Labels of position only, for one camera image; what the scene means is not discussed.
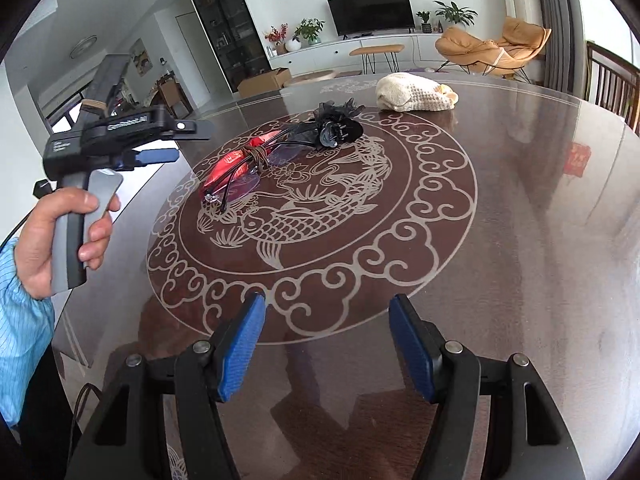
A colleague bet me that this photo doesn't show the orange lounge chair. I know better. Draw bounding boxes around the orange lounge chair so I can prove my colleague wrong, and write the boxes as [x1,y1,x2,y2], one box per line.
[434,16,552,81]

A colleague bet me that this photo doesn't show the white door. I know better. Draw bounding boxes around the white door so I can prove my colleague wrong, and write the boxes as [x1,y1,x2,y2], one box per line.
[175,10,211,106]

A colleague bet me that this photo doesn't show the black feather hair clip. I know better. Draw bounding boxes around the black feather hair clip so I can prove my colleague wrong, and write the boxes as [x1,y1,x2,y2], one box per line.
[300,97,366,151]

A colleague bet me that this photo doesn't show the framed painting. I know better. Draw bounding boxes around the framed painting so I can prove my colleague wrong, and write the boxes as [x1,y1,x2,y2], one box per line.
[129,38,153,77]

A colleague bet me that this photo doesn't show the rimless eyeglasses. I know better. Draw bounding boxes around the rimless eyeglasses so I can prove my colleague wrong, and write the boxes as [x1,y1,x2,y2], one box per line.
[200,129,321,213]

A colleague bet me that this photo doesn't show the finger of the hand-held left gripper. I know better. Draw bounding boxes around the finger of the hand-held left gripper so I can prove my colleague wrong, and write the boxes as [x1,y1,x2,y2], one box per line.
[167,119,213,141]
[112,147,179,170]

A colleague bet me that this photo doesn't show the wooden chair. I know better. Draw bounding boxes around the wooden chair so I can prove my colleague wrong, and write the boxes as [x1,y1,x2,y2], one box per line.
[585,40,640,133]

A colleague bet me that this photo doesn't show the brown cardboard box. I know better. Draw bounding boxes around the brown cardboard box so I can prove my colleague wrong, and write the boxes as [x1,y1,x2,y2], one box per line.
[236,67,292,98]

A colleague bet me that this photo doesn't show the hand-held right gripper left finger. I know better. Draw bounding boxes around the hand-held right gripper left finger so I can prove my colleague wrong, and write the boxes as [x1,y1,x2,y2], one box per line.
[65,291,267,480]

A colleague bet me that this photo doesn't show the round ceiling lamp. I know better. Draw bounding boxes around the round ceiling lamp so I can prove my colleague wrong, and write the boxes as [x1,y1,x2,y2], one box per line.
[70,35,98,58]

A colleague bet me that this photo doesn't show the green potted plant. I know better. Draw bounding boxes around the green potted plant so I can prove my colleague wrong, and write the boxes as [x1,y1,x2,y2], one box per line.
[292,17,326,45]

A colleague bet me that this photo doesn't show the glossy red pouch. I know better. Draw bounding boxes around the glossy red pouch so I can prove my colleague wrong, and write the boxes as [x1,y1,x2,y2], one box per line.
[204,134,286,188]

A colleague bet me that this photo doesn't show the person's left forearm blue sleeve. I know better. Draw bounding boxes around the person's left forearm blue sleeve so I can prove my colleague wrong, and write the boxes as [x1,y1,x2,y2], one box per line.
[0,237,56,428]

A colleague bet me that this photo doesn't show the grey curtain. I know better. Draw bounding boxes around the grey curtain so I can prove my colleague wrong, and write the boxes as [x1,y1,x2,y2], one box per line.
[530,0,588,93]

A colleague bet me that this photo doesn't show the black television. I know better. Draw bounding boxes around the black television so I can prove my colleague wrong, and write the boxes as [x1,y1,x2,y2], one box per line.
[327,0,417,37]

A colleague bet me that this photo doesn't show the red flowers in vase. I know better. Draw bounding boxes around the red flowers in vase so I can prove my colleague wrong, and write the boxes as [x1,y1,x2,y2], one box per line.
[264,23,291,56]

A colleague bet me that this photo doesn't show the orange bench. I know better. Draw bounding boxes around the orange bench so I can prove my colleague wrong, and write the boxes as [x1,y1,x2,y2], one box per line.
[349,43,405,75]

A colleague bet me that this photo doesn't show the dark glass cabinet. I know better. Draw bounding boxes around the dark glass cabinet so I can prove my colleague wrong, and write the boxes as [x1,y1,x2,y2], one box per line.
[183,0,271,93]

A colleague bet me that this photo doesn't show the large leafy potted plant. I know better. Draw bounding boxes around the large leafy potted plant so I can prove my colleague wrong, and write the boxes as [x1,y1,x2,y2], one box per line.
[433,0,478,28]

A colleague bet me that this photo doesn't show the black cable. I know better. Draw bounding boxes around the black cable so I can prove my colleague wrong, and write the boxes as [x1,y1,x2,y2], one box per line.
[69,382,103,461]

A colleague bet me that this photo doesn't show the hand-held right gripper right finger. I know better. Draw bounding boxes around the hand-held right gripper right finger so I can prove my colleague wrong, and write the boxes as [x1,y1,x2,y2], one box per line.
[388,293,586,480]

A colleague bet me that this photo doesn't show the person's left hand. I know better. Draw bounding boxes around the person's left hand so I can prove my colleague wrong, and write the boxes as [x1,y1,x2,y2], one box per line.
[15,187,122,301]

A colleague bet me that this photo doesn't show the white television cabinet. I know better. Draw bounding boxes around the white television cabinet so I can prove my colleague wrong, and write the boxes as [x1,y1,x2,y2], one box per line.
[267,34,451,73]

